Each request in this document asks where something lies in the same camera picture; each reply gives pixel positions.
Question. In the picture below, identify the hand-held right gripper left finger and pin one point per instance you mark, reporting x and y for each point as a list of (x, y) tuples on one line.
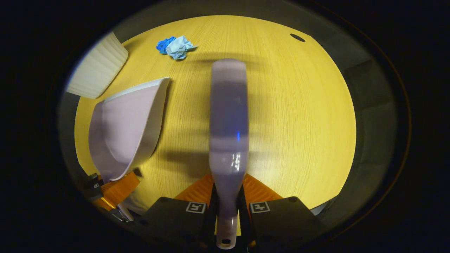
[(175, 218)]

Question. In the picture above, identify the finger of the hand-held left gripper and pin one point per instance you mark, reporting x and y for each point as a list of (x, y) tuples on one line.
[(117, 189)]

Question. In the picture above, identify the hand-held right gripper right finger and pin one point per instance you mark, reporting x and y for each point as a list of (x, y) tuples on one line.
[(281, 219)]

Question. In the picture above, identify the pale pink dustpan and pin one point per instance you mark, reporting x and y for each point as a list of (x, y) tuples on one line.
[(126, 130)]

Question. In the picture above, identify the pale pink small broom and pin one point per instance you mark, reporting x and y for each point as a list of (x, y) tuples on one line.
[(228, 116)]

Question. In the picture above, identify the white ribbed garbage bin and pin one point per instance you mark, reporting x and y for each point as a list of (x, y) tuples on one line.
[(98, 68)]

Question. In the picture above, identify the dark blue paper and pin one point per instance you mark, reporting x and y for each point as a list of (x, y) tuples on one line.
[(163, 45)]

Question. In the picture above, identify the light blue paper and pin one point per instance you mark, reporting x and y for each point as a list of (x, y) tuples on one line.
[(179, 47)]

